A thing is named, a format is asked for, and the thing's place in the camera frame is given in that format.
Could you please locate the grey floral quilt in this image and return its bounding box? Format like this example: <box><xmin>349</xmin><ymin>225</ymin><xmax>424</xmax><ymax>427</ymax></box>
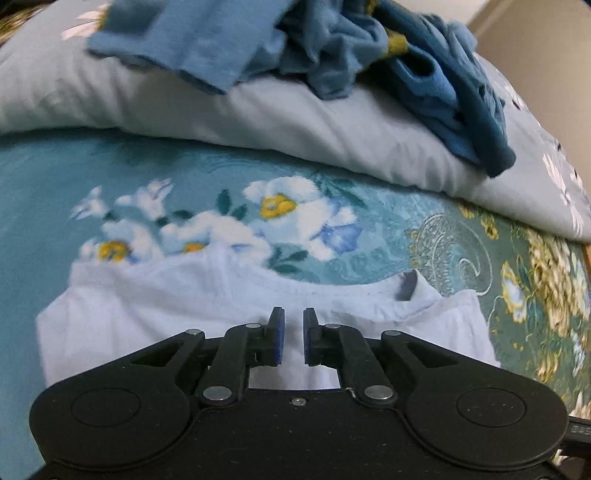
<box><xmin>0</xmin><ymin>0</ymin><xmax>591</xmax><ymax>244</ymax></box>

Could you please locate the teal floral blanket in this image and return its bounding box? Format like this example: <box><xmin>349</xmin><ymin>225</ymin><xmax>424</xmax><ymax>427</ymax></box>
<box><xmin>0</xmin><ymin>127</ymin><xmax>591</xmax><ymax>480</ymax></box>

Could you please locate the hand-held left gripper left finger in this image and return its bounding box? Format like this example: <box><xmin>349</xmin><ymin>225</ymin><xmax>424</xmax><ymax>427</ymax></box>
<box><xmin>131</xmin><ymin>307</ymin><xmax>286</xmax><ymax>407</ymax></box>

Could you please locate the dark blue garment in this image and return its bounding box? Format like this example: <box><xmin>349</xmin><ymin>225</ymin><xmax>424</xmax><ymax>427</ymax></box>
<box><xmin>276</xmin><ymin>0</ymin><xmax>517</xmax><ymax>179</ymax></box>

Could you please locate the medium blue shirt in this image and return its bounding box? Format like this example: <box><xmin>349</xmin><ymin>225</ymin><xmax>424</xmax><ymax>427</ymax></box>
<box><xmin>87</xmin><ymin>0</ymin><xmax>289</xmax><ymax>96</ymax></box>

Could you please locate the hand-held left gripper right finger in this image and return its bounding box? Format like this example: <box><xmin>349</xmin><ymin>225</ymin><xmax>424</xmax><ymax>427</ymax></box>
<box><xmin>303</xmin><ymin>308</ymin><xmax>458</xmax><ymax>408</ymax></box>

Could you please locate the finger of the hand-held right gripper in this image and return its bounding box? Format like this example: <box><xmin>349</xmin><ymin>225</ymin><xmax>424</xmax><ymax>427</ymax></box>
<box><xmin>566</xmin><ymin>416</ymin><xmax>591</xmax><ymax>452</ymax></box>

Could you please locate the pale blue printed t-shirt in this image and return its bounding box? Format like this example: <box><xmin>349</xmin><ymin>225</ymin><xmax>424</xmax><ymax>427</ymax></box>
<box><xmin>36</xmin><ymin>244</ymin><xmax>502</xmax><ymax>394</ymax></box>

